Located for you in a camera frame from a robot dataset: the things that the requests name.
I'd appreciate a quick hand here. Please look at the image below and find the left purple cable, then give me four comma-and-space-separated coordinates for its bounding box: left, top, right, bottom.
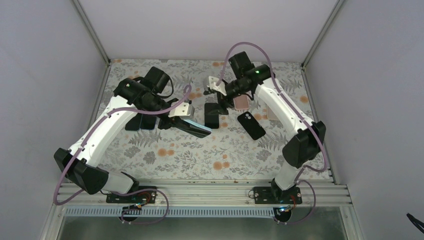
52, 84, 193, 206

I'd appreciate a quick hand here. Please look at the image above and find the dark blue phone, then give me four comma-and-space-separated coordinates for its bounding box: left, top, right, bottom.
139, 114, 157, 130

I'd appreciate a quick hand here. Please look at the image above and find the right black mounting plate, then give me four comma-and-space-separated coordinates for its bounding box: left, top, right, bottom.
247, 186, 303, 205

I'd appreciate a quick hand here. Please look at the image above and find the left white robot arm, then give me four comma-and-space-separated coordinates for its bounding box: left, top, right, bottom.
53, 66, 172, 203

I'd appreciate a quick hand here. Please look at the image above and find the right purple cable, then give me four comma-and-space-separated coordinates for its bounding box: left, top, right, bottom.
216, 42, 329, 226

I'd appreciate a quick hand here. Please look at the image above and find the black phone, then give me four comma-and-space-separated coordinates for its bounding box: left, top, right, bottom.
204, 102, 220, 129

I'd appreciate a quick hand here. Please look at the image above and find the aluminium rail base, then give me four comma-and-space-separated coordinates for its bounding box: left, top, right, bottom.
63, 180, 352, 218

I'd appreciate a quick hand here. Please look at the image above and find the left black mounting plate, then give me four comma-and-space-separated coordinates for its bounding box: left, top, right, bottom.
105, 186, 157, 205

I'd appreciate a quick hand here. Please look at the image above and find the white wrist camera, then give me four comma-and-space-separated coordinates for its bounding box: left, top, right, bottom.
203, 76, 227, 96
168, 102, 195, 120

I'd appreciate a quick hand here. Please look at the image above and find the phone with beige case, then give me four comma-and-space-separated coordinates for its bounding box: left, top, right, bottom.
124, 113, 143, 132

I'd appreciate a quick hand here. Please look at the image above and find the pink phone case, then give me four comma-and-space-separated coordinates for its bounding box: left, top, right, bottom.
233, 94, 250, 111

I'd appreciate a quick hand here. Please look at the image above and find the purple cable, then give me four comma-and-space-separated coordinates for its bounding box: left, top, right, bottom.
52, 84, 193, 206
216, 42, 329, 226

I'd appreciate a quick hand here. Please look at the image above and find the black mounting plate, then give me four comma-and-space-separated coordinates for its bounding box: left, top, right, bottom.
105, 186, 157, 205
247, 186, 303, 205

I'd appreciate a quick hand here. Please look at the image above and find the black object at corner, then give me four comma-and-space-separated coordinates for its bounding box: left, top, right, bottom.
406, 213, 424, 233

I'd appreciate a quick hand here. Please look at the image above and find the floral patterned table mat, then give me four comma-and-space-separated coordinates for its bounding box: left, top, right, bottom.
96, 58, 332, 181

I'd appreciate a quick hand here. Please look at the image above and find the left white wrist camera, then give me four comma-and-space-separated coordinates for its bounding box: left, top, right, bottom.
168, 102, 195, 120

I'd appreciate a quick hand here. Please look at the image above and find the black phone case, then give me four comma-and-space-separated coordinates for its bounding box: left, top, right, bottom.
237, 111, 266, 141

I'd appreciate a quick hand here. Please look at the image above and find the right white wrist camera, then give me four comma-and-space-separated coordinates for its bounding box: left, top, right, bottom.
203, 76, 227, 96

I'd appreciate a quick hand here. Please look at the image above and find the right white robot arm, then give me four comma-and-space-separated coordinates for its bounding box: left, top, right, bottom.
206, 51, 327, 204

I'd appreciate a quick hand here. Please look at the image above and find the beige phone case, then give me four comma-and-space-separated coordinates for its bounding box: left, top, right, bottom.
266, 105, 280, 122

